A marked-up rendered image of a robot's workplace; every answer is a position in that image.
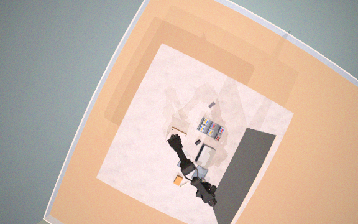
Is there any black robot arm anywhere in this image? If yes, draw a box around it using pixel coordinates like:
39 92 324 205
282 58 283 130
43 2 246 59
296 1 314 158
167 134 217 207

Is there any dark grey wall panel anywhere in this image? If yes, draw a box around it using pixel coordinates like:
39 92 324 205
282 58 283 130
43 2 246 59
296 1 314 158
212 128 278 224

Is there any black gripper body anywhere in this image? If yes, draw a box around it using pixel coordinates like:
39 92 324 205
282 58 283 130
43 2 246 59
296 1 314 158
202 182 217 193

